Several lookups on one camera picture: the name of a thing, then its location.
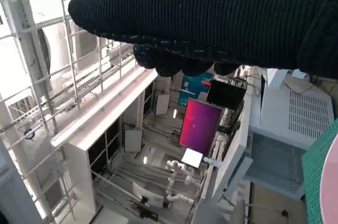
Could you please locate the green cutting mat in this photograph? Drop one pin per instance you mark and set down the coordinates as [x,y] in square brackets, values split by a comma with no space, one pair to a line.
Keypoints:
[313,176]

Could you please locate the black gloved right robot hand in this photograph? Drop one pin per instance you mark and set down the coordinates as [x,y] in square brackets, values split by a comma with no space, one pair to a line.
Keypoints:
[211,10]

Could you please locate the white rectangular tablet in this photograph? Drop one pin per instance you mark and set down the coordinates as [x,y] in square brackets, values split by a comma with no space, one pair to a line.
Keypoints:
[192,158]

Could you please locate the white desk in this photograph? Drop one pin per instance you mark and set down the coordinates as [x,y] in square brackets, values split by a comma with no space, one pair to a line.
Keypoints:
[232,150]

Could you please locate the pink bowl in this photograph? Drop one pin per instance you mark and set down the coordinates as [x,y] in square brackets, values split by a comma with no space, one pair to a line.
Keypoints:
[331,181]

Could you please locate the white board on stand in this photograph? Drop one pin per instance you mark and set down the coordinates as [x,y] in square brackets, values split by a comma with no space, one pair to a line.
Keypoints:
[162,103]
[133,139]

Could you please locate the black monitor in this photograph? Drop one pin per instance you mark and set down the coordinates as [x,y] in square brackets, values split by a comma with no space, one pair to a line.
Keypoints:
[225,93]

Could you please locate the monitor with purple screen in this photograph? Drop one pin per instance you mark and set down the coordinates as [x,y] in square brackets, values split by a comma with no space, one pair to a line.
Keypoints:
[199,126]

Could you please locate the white mesh cabinet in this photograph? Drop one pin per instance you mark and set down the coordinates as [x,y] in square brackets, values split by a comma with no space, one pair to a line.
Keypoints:
[309,113]

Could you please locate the white monitor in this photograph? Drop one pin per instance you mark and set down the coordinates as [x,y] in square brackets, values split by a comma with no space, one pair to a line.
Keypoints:
[148,195]

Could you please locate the white glazed partition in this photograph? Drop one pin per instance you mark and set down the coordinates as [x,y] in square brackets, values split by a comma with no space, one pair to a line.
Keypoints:
[76,171]

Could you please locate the blue poster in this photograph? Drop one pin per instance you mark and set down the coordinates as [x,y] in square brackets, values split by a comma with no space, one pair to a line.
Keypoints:
[191,89]

